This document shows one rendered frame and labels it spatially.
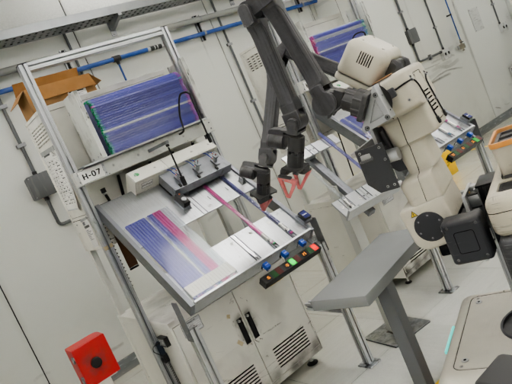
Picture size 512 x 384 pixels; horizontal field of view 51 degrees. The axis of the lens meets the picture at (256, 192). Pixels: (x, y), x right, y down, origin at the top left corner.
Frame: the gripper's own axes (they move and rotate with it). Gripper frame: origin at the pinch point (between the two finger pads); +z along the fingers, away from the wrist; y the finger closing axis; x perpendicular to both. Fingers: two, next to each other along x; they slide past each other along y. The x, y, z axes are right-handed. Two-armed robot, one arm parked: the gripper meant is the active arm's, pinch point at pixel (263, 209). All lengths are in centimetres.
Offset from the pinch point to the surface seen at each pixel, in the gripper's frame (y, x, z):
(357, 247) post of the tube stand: -49, 17, 39
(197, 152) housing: -7, -56, -1
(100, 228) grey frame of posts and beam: 51, -53, 14
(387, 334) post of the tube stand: -47, 42, 80
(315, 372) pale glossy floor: -10, 28, 91
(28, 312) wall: 74, -149, 129
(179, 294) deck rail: 49, 4, 15
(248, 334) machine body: 15, 5, 63
